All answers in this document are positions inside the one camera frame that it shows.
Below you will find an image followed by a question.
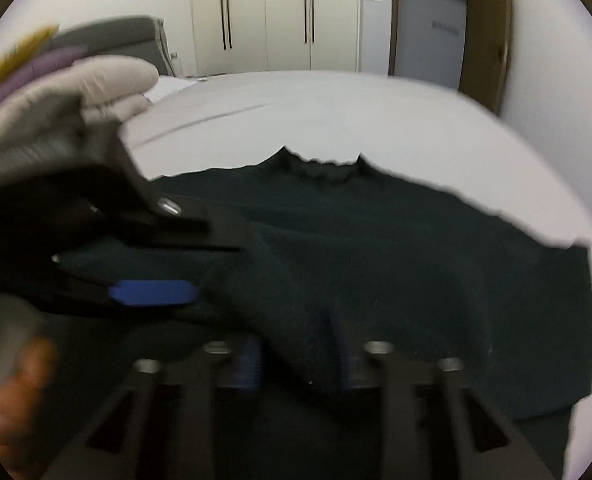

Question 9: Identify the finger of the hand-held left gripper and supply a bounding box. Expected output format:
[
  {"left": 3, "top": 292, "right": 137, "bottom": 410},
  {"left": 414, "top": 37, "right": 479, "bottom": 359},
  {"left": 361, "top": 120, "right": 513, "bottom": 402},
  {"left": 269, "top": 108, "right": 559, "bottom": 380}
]
[
  {"left": 50, "top": 252, "right": 201, "bottom": 318},
  {"left": 83, "top": 110, "right": 249, "bottom": 256}
]

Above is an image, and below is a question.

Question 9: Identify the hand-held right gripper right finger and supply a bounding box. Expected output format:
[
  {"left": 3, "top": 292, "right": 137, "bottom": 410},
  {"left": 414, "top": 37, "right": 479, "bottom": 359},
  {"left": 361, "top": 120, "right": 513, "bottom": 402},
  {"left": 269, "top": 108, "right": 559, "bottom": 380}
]
[{"left": 336, "top": 335, "right": 564, "bottom": 480}]

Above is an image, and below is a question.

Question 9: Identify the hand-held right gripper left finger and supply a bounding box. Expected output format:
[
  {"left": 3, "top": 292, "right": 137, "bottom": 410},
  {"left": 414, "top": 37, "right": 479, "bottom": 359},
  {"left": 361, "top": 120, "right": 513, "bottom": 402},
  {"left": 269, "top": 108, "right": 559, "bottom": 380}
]
[{"left": 40, "top": 337, "right": 267, "bottom": 480}]

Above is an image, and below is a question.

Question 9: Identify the dark green knit sweater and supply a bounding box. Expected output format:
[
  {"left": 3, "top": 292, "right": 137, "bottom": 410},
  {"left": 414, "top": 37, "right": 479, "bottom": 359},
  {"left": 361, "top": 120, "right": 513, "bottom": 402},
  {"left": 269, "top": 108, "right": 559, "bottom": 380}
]
[{"left": 58, "top": 145, "right": 592, "bottom": 480}]

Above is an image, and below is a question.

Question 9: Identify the person's left forearm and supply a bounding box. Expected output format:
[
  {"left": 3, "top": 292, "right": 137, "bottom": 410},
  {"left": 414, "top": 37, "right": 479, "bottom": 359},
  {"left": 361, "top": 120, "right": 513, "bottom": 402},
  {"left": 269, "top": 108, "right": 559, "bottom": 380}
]
[{"left": 0, "top": 337, "right": 59, "bottom": 476}]

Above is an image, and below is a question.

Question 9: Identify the person's left hand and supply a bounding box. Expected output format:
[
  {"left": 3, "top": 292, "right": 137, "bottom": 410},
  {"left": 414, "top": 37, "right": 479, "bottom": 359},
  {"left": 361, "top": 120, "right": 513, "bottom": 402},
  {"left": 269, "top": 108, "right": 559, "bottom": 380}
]
[{"left": 0, "top": 55, "right": 161, "bottom": 186}]

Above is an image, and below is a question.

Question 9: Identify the purple cloth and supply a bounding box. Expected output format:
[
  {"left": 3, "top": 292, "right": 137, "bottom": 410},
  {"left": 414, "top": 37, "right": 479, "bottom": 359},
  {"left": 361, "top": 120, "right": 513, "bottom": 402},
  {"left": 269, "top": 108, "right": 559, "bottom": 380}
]
[{"left": 0, "top": 44, "right": 89, "bottom": 106}]

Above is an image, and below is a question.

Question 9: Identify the yellow cloth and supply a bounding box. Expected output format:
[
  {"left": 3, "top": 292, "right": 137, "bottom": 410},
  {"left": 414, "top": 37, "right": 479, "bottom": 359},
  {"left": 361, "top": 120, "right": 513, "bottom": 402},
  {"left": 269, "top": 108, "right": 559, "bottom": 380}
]
[{"left": 0, "top": 25, "right": 60, "bottom": 111}]

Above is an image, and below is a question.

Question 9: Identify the grey padded headboard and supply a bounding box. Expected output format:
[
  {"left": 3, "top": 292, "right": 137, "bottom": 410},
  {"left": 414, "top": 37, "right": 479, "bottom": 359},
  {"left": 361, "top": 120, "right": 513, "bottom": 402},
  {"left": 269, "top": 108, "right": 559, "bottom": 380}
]
[{"left": 58, "top": 16, "right": 171, "bottom": 77}]

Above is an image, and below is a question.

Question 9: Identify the cream wardrobe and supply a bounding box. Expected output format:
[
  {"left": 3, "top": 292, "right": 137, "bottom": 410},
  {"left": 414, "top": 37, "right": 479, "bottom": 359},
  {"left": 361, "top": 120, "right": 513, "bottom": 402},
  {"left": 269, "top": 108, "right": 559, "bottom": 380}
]
[{"left": 191, "top": 0, "right": 394, "bottom": 77}]

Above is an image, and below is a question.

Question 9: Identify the pale grey door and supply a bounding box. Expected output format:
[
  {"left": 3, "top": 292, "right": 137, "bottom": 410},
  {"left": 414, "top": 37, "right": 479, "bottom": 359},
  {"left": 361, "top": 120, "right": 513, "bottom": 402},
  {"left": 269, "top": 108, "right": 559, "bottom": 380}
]
[{"left": 393, "top": 0, "right": 469, "bottom": 92}]

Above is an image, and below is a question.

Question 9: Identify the brown wooden door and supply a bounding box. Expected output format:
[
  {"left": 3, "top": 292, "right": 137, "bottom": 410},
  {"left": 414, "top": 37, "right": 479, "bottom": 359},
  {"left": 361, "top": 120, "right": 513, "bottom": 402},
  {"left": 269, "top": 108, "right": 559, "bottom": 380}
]
[{"left": 458, "top": 0, "right": 514, "bottom": 116}]

